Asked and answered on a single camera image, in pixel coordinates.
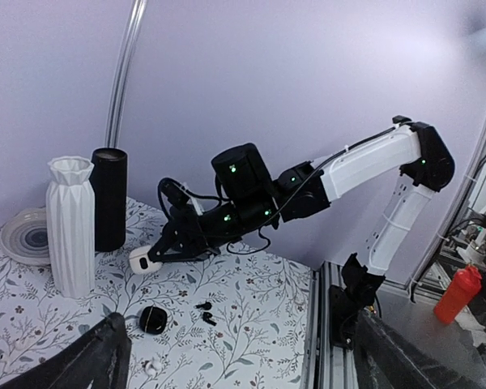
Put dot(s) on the black earbud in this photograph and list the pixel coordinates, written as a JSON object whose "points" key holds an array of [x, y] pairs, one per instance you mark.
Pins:
{"points": [[205, 306], [207, 317]]}

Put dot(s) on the black tall tumbler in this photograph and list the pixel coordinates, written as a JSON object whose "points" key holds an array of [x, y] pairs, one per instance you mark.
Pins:
{"points": [[109, 182]]}

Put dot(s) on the small white earbud case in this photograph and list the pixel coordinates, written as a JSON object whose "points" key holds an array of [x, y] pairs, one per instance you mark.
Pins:
{"points": [[140, 263]]}

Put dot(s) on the orange shaker bottle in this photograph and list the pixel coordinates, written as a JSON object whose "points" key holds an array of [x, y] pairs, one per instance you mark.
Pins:
{"points": [[464, 286]]}

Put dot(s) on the white ribbed plate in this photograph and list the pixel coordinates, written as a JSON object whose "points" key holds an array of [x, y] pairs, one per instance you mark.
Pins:
{"points": [[24, 238]]}

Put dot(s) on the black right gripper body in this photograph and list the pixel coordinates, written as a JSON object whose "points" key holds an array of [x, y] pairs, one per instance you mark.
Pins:
{"points": [[190, 225]]}

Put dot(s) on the white pleated vase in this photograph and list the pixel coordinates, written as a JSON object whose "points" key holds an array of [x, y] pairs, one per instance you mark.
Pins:
{"points": [[70, 212]]}

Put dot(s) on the aluminium corner post right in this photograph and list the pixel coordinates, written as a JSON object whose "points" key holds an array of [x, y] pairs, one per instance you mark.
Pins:
{"points": [[120, 79]]}

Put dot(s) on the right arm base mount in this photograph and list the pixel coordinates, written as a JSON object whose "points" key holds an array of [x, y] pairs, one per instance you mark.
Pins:
{"points": [[346, 303]]}

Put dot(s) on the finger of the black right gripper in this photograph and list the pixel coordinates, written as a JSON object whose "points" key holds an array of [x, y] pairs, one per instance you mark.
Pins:
{"points": [[173, 237], [181, 256]]}

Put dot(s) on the black earbud upper right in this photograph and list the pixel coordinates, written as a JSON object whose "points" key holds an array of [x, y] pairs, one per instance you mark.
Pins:
{"points": [[205, 306]]}

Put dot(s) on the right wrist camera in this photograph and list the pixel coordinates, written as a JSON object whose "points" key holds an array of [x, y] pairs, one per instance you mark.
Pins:
{"points": [[180, 197]]}

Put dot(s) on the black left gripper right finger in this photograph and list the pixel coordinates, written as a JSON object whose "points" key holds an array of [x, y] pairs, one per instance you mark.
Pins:
{"points": [[384, 359]]}

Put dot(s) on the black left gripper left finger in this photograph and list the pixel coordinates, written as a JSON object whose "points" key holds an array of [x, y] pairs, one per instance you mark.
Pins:
{"points": [[98, 359]]}

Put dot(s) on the aluminium front rail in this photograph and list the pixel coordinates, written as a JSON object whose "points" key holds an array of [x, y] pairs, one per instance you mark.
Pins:
{"points": [[325, 365]]}

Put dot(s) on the black earbud lower right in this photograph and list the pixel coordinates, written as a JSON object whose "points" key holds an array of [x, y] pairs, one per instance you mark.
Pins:
{"points": [[207, 317]]}

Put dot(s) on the black earbud case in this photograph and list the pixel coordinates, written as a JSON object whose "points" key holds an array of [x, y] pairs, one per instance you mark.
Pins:
{"points": [[153, 320]]}

